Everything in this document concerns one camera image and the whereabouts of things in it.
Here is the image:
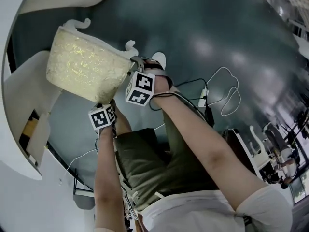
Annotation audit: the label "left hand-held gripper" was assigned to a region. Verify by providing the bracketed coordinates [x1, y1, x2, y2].
[88, 99, 119, 135]

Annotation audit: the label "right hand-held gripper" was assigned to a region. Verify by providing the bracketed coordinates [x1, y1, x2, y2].
[125, 56, 156, 107]

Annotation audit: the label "white kidney-shaped table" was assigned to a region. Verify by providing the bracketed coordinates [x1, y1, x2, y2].
[0, 0, 114, 181]

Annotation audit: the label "person's left forearm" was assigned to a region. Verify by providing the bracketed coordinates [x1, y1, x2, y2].
[93, 126, 129, 232]

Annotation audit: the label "person's right forearm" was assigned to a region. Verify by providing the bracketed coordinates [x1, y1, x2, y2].
[150, 90, 269, 214]

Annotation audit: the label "person's right hand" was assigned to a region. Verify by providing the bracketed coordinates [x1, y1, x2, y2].
[144, 60, 174, 95]

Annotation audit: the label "person's right white shoe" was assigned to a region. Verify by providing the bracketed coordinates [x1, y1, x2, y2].
[151, 52, 167, 70]

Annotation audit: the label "white power strip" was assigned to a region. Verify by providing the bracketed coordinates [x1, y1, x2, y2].
[197, 86, 210, 107]

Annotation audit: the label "person's green trousers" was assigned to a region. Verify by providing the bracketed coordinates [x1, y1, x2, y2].
[113, 85, 221, 212]

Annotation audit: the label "black power adapter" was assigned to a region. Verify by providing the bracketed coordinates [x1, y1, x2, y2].
[204, 106, 216, 128]

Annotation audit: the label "white curvy-legged furniture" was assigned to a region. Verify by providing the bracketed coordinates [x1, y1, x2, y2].
[248, 125, 275, 172]

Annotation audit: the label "person's white shirt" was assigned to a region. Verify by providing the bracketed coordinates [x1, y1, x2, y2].
[140, 185, 295, 232]

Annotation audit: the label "black power cable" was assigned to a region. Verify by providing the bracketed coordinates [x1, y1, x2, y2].
[149, 78, 209, 111]

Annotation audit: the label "white power cable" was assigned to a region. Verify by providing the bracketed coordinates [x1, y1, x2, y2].
[205, 66, 242, 117]

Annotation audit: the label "grey chair black frame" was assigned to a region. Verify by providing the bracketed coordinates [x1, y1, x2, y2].
[71, 167, 97, 210]

